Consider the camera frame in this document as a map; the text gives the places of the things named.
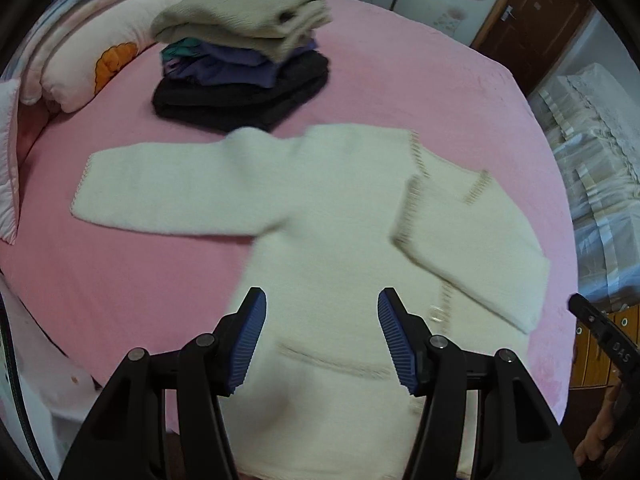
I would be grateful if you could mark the white fleece cardigan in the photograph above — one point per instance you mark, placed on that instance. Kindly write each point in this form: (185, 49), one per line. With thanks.
(330, 210)

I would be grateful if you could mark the stack of folded clothes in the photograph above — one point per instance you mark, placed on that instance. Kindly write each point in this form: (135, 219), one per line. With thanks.
(240, 10)

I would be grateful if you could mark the folded teal garment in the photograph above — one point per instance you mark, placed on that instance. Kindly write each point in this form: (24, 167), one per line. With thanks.
(177, 50)

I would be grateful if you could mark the folded purple garment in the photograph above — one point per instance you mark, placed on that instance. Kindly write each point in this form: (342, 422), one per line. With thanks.
(240, 62)

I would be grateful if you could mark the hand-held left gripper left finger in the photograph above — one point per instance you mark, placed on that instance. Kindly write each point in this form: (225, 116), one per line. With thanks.
(246, 340)

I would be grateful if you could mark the pink edged pillow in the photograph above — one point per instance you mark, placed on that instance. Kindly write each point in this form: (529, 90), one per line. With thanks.
(9, 160)

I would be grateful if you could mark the brown wooden door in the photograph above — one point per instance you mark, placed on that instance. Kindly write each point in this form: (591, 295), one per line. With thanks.
(535, 15)

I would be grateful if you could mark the lace covered furniture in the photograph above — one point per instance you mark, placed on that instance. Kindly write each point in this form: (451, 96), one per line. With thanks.
(595, 170)

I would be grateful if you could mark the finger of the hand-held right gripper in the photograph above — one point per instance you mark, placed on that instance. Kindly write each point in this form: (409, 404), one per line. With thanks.
(600, 327)

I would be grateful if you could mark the person's right hand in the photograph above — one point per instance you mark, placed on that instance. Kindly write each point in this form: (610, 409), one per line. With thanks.
(597, 430)

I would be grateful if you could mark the wooden drawer cabinet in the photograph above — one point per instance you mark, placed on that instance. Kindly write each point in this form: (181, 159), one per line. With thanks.
(595, 355)

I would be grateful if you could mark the white buttoned garment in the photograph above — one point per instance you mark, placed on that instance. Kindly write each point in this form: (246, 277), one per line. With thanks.
(45, 360)

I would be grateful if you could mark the white pillow with orange print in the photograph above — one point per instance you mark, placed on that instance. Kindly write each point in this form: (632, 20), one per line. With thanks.
(85, 45)

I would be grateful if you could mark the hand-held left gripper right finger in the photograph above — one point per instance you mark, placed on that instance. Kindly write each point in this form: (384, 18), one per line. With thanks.
(397, 340)

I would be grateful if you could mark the pink bed blanket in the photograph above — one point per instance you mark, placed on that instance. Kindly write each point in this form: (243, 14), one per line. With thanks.
(400, 85)

